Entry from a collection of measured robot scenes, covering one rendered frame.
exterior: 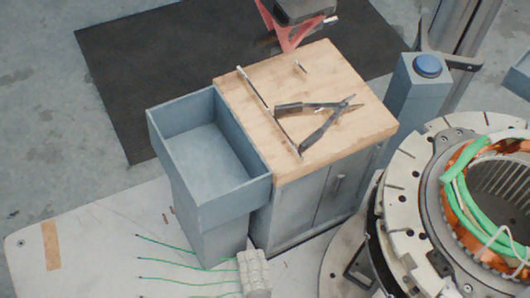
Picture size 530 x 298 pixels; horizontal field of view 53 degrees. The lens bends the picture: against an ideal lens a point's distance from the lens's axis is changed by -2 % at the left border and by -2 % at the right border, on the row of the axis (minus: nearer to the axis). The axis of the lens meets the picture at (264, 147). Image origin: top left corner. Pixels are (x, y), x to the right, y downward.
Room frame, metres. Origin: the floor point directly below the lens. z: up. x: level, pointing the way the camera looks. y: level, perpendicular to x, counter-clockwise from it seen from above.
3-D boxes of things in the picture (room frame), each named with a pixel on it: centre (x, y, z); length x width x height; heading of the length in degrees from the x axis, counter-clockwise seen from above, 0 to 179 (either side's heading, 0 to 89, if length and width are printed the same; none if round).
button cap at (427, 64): (0.63, -0.25, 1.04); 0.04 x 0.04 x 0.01
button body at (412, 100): (0.63, -0.25, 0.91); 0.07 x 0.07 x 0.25; 12
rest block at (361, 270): (0.37, -0.19, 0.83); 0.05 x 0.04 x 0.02; 151
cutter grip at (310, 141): (0.42, -0.06, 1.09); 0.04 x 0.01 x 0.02; 140
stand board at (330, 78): (0.50, -0.05, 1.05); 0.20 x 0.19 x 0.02; 125
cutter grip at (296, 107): (0.47, -0.03, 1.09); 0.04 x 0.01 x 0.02; 110
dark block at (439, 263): (0.26, -0.21, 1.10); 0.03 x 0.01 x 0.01; 32
